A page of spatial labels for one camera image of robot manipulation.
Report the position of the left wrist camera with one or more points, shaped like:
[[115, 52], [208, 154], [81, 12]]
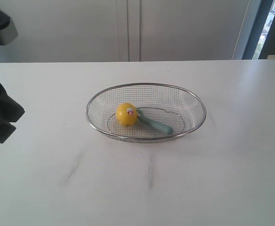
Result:
[[8, 31]]

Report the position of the teal handled peeler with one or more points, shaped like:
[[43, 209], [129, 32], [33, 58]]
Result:
[[162, 128]]

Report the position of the oval metal mesh basket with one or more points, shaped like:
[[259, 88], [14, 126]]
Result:
[[171, 105]]

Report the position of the yellow lemon with sticker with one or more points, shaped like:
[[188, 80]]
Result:
[[126, 114]]

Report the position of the white cabinet doors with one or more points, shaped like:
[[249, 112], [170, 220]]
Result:
[[128, 30]]

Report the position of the window with dark frame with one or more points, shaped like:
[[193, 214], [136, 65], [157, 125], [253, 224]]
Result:
[[256, 31]]

